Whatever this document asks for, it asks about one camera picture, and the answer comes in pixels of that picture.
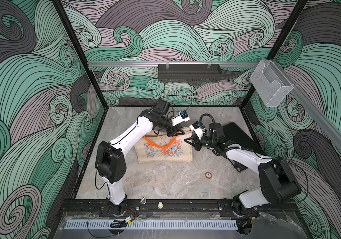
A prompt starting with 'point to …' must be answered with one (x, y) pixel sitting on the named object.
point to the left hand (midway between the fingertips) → (182, 128)
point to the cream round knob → (160, 205)
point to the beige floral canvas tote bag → (161, 148)
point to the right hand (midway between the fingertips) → (184, 140)
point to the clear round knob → (143, 200)
